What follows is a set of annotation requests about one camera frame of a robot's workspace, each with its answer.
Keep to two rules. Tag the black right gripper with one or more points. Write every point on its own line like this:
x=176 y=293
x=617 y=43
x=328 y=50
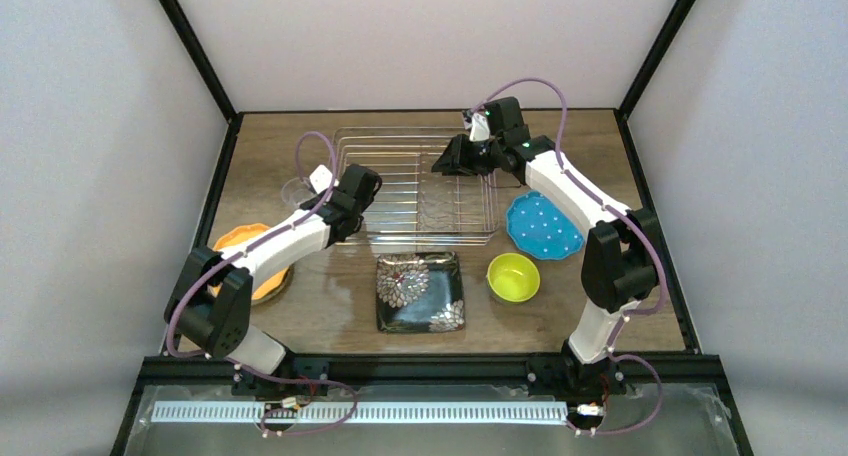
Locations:
x=472 y=159

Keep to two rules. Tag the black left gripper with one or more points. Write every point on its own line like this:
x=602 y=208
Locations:
x=315 y=200

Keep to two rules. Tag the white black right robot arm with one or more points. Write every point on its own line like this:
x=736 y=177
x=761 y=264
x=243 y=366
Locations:
x=622 y=274

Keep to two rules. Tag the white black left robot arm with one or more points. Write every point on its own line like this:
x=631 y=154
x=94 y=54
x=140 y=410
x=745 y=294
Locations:
x=211 y=303

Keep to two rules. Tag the small clear plastic cup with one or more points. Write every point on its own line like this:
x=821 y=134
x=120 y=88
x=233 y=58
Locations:
x=295 y=192

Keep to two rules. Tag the orange polka dot plate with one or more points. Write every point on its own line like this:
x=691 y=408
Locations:
x=275 y=284

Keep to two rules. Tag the blue polka dot plate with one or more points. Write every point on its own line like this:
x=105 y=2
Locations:
x=538 y=228

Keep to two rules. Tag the black floral square plate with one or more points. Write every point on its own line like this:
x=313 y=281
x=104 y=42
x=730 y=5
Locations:
x=419 y=293

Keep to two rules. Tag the yellow green bowl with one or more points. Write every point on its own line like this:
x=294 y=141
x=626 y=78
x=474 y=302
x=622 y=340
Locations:
x=512 y=278

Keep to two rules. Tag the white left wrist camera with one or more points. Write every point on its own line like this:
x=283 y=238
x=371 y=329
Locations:
x=322 y=178

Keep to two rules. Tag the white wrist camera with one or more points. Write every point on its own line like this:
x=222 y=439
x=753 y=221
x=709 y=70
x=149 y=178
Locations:
x=322 y=178
x=476 y=123

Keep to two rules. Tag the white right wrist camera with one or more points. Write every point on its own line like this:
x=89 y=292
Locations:
x=476 y=123

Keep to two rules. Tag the metal wire dish rack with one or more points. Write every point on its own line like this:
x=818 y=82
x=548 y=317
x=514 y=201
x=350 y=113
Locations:
x=416 y=206

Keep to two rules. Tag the white slotted cable duct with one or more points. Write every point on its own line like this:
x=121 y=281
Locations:
x=324 y=413

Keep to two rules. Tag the black aluminium frame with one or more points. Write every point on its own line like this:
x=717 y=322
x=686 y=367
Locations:
x=418 y=372

